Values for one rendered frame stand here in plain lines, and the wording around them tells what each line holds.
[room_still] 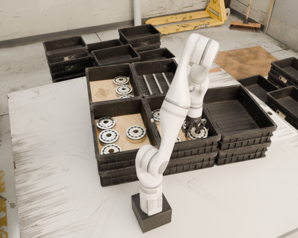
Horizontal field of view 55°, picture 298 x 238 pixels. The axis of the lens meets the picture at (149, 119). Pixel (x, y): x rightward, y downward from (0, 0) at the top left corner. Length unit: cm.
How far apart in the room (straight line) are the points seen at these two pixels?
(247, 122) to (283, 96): 113
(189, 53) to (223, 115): 80
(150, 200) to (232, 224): 41
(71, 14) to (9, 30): 88
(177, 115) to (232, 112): 81
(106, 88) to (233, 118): 81
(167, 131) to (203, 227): 55
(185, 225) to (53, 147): 85
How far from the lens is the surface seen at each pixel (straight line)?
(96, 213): 140
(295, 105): 276
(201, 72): 108
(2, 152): 289
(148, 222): 128
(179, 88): 96
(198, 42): 96
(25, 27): 464
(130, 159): 135
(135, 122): 160
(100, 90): 187
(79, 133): 177
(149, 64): 197
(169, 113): 97
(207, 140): 139
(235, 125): 166
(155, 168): 101
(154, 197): 117
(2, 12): 457
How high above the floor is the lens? 188
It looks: 40 degrees down
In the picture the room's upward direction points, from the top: straight up
